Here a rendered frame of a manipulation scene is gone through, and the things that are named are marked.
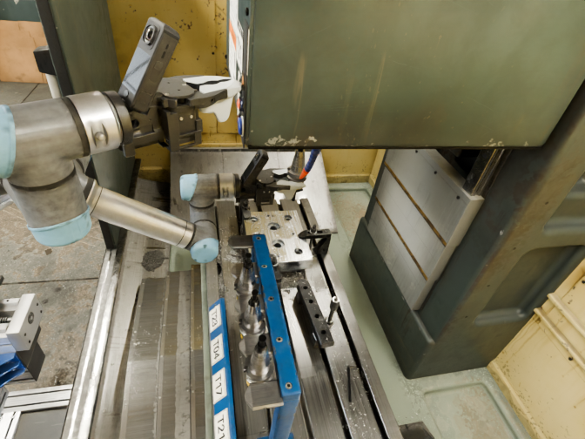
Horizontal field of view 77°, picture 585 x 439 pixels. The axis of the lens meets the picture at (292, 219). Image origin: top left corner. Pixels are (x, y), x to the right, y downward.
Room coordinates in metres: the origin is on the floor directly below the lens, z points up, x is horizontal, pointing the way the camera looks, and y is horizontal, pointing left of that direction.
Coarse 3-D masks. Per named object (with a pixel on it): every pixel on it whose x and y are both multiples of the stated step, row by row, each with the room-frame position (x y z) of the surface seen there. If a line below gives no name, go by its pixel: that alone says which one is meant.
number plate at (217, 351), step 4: (220, 336) 0.61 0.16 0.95; (212, 340) 0.61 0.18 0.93; (216, 340) 0.60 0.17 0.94; (220, 340) 0.59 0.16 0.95; (212, 344) 0.59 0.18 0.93; (216, 344) 0.59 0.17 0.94; (220, 344) 0.58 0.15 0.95; (212, 348) 0.58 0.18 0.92; (216, 348) 0.57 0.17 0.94; (220, 348) 0.57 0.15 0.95; (212, 352) 0.57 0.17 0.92; (216, 352) 0.56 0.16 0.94; (220, 352) 0.56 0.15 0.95; (212, 356) 0.56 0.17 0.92; (216, 356) 0.55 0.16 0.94; (220, 356) 0.55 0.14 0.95; (212, 360) 0.55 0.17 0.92; (216, 360) 0.54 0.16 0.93; (212, 364) 0.53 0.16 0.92
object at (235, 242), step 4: (232, 236) 0.77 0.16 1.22; (236, 236) 0.77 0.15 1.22; (240, 236) 0.77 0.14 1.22; (244, 236) 0.78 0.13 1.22; (248, 236) 0.78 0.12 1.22; (228, 240) 0.75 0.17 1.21; (232, 240) 0.75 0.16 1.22; (236, 240) 0.75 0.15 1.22; (240, 240) 0.76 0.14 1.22; (244, 240) 0.76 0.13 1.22; (248, 240) 0.76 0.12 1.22; (228, 244) 0.74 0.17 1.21; (232, 244) 0.74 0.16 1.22; (236, 244) 0.74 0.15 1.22; (240, 244) 0.74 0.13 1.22; (244, 244) 0.74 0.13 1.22; (248, 244) 0.75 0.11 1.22; (252, 244) 0.75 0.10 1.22; (232, 248) 0.72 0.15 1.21; (236, 248) 0.73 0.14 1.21; (240, 248) 0.73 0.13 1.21; (244, 248) 0.73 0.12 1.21
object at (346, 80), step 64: (256, 0) 0.57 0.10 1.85; (320, 0) 0.60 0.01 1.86; (384, 0) 0.63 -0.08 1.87; (448, 0) 0.66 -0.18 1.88; (512, 0) 0.69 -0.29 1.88; (576, 0) 0.73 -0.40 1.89; (256, 64) 0.57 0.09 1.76; (320, 64) 0.60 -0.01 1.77; (384, 64) 0.64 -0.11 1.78; (448, 64) 0.67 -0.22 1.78; (512, 64) 0.71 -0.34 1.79; (576, 64) 0.75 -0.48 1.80; (256, 128) 0.57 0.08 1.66; (320, 128) 0.61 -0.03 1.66; (384, 128) 0.65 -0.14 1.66; (448, 128) 0.69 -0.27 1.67; (512, 128) 0.73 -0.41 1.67
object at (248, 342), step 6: (246, 336) 0.46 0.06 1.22; (252, 336) 0.46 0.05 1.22; (258, 336) 0.46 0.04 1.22; (270, 336) 0.46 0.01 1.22; (240, 342) 0.44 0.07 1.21; (246, 342) 0.44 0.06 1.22; (252, 342) 0.44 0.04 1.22; (270, 342) 0.45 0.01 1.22; (240, 348) 0.43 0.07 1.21; (246, 348) 0.43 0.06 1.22; (252, 348) 0.43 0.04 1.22; (270, 348) 0.43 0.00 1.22; (246, 354) 0.41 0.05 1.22; (270, 354) 0.42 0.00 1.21
